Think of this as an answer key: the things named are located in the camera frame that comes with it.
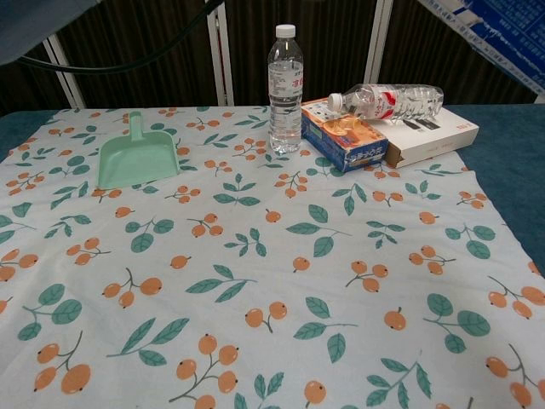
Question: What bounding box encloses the blue toothpaste carton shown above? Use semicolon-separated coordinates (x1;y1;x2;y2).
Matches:
416;0;545;95

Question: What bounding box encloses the blue and orange carton box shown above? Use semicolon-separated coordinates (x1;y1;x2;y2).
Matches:
300;98;390;174

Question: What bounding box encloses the flat white cardboard box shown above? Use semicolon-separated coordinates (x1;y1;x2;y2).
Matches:
374;105;480;170

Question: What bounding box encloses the fruit and leaf print tablecloth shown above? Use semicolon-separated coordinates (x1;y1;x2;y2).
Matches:
0;105;545;409

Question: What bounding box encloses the clear water bottle white label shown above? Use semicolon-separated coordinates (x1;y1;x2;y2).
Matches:
267;24;307;156

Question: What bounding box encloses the mint green plastic dustpan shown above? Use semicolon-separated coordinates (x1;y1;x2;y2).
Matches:
95;111;181;189

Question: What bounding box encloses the clear water bottle red label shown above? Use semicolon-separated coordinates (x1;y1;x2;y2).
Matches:
326;83;445;126

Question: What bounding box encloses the white partition frame post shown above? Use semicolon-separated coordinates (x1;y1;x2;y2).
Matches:
363;0;395;94
42;32;89;110
204;0;236;107

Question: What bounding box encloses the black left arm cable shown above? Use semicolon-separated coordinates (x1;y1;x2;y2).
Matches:
16;0;223;74

